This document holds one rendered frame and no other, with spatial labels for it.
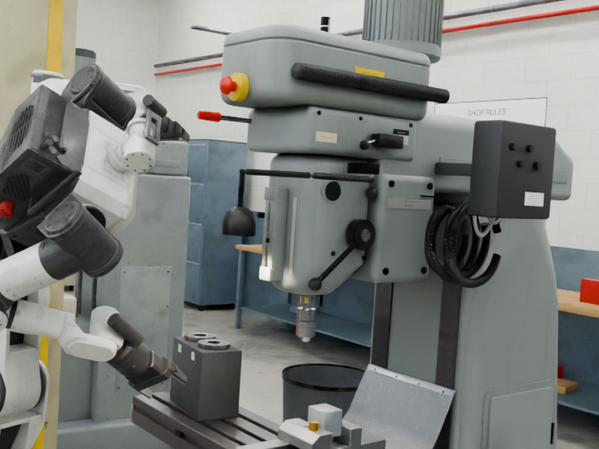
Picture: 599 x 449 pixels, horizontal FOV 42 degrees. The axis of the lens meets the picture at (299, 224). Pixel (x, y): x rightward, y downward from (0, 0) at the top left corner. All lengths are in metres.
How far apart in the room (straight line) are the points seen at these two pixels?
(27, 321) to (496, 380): 1.15
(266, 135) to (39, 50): 1.73
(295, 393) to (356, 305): 4.24
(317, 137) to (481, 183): 0.37
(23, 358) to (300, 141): 0.88
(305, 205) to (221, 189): 7.43
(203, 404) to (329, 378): 2.05
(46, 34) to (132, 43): 8.33
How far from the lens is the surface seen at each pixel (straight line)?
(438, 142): 1.95
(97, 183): 1.72
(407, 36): 1.93
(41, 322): 1.83
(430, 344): 2.08
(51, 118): 1.75
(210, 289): 9.19
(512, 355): 2.13
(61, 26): 3.39
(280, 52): 1.64
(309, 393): 3.72
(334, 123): 1.70
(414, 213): 1.88
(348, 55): 1.73
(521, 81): 6.74
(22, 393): 2.06
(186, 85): 10.97
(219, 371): 2.15
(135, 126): 1.75
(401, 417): 2.10
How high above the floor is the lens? 1.56
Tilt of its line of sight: 3 degrees down
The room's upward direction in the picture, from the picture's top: 4 degrees clockwise
